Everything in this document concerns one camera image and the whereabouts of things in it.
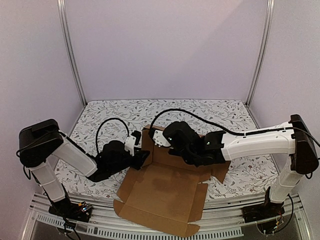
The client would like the aluminium frame post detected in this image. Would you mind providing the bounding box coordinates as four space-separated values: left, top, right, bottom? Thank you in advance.
245 0 275 108
56 0 88 107

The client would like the floral patterned table mat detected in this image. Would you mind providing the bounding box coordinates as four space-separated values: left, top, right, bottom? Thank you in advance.
70 99 278 200

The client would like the left rear aluminium frame post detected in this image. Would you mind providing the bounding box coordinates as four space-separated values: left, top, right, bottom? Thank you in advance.
56 0 88 107

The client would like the right rear aluminium frame post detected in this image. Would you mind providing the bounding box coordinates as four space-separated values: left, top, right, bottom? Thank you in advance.
245 0 275 108

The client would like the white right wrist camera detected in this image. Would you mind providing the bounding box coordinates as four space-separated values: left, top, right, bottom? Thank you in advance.
152 129 171 148

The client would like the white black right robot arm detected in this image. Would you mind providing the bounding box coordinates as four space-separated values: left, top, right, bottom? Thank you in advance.
152 114 320 218

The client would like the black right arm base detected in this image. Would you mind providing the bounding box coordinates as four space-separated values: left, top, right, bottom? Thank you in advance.
241 187 285 235

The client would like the brown cardboard box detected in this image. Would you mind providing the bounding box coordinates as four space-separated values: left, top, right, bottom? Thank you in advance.
113 125 231 238

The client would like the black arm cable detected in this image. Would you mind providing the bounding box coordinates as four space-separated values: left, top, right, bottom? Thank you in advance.
149 108 293 138
94 117 131 156

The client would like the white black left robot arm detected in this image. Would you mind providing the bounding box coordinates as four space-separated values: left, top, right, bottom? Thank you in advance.
16 119 150 217

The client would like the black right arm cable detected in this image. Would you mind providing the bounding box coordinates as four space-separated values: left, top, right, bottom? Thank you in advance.
149 108 293 138

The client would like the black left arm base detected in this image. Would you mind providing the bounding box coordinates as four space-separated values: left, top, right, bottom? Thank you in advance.
48 195 93 223

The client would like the front aluminium rail frame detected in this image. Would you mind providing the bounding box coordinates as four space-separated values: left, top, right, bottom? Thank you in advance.
21 193 315 240

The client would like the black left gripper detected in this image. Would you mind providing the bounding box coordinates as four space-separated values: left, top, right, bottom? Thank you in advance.
108 148 151 176

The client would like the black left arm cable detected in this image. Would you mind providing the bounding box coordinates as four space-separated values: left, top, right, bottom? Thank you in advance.
94 117 131 156

